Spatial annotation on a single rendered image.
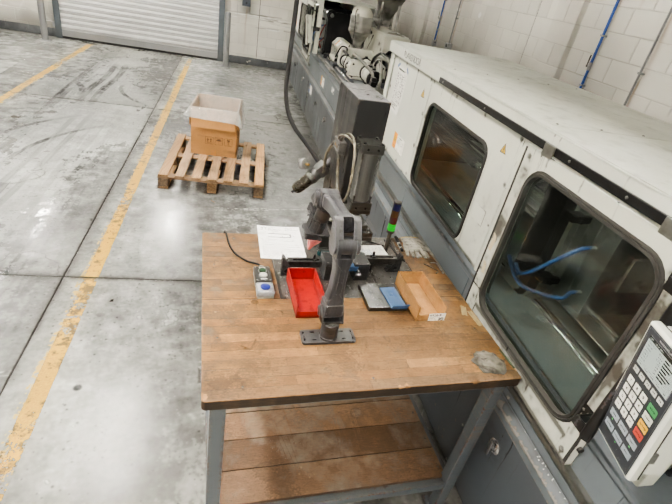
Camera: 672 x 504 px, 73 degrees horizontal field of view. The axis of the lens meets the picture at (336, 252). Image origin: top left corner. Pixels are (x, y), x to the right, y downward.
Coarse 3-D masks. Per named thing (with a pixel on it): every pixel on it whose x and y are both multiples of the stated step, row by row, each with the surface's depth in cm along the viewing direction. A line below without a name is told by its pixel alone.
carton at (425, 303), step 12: (408, 276) 202; (420, 276) 204; (408, 288) 190; (420, 288) 203; (432, 288) 194; (408, 300) 190; (420, 300) 195; (432, 300) 194; (420, 312) 188; (432, 312) 189; (444, 312) 185
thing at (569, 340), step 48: (528, 192) 172; (528, 240) 171; (576, 240) 147; (624, 240) 130; (528, 288) 169; (576, 288) 146; (624, 288) 129; (528, 336) 168; (576, 336) 145; (576, 384) 144
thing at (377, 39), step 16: (384, 0) 560; (400, 0) 559; (352, 16) 549; (368, 16) 545; (384, 16) 577; (352, 32) 556; (368, 32) 556; (384, 32) 552; (336, 48) 631; (352, 48) 566; (368, 48) 596; (384, 48) 541; (336, 64) 590; (352, 64) 515; (368, 64) 518; (384, 64) 548; (352, 80) 516; (368, 80) 492; (384, 80) 467
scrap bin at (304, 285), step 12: (288, 276) 187; (300, 276) 193; (312, 276) 194; (288, 288) 187; (300, 288) 188; (312, 288) 189; (300, 300) 181; (312, 300) 182; (300, 312) 171; (312, 312) 173
